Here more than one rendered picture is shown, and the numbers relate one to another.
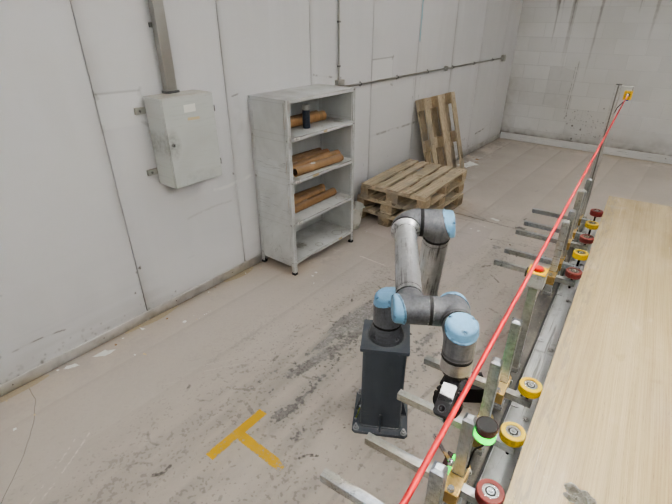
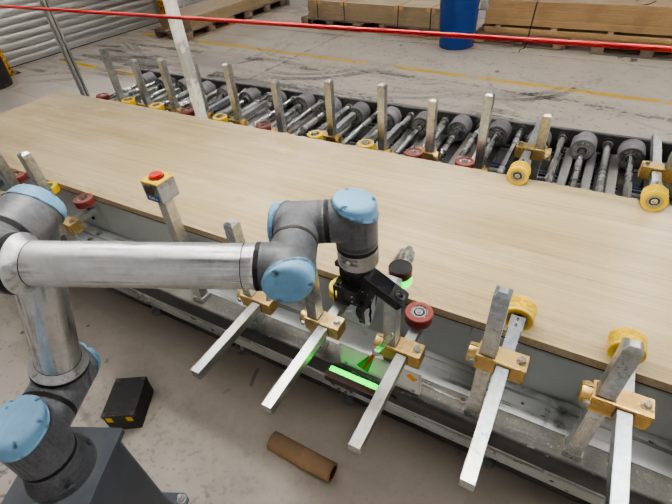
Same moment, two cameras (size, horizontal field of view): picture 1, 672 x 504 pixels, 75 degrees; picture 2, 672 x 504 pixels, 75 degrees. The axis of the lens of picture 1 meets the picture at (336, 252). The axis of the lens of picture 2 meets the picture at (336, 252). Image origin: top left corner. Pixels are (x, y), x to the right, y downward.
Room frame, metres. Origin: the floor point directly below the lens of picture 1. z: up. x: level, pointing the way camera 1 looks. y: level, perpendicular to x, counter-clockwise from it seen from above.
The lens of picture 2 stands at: (1.03, 0.37, 1.85)
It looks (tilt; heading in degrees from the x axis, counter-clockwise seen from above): 40 degrees down; 268
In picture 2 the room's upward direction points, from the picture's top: 5 degrees counter-clockwise
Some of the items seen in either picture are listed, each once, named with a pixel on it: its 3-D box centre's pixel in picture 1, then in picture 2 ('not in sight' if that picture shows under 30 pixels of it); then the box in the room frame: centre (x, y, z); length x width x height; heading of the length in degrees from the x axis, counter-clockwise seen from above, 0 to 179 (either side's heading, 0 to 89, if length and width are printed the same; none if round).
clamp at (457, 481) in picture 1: (456, 481); (399, 348); (0.86, -0.37, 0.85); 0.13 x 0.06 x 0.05; 146
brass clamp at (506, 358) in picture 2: not in sight; (496, 360); (0.65, -0.23, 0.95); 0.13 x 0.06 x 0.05; 146
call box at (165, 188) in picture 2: (536, 277); (160, 187); (1.51, -0.81, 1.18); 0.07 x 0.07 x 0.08; 56
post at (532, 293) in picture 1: (523, 328); (184, 252); (1.51, -0.81, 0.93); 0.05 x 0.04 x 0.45; 146
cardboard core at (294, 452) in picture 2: not in sight; (301, 456); (1.23, -0.49, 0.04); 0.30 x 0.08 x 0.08; 146
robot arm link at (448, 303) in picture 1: (451, 313); (299, 225); (1.08, -0.35, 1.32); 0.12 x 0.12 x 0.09; 84
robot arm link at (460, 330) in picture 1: (459, 338); (354, 222); (0.97, -0.35, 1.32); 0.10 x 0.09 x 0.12; 174
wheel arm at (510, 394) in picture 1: (475, 380); (243, 321); (1.31, -0.56, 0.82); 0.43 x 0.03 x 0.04; 56
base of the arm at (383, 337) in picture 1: (386, 328); (54, 460); (1.87, -0.27, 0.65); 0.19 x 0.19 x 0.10
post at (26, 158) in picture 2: (556, 259); (53, 204); (2.12, -1.22, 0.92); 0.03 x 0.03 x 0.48; 56
